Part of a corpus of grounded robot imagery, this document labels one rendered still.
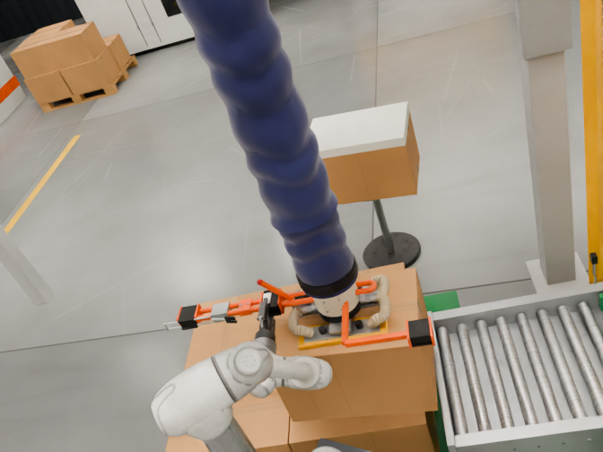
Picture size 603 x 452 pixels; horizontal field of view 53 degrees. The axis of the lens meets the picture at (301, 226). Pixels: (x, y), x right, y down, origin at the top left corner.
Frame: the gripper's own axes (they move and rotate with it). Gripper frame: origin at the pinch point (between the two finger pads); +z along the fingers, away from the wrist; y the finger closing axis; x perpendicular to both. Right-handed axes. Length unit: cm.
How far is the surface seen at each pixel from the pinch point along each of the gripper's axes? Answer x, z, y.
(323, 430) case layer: 3, -14, 66
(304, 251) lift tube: 24.4, -10.9, -30.4
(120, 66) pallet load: -316, 651, 101
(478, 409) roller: 69, -16, 65
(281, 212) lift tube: 22, -10, -48
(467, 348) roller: 69, 16, 65
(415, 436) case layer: 41, -18, 74
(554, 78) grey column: 133, 95, -12
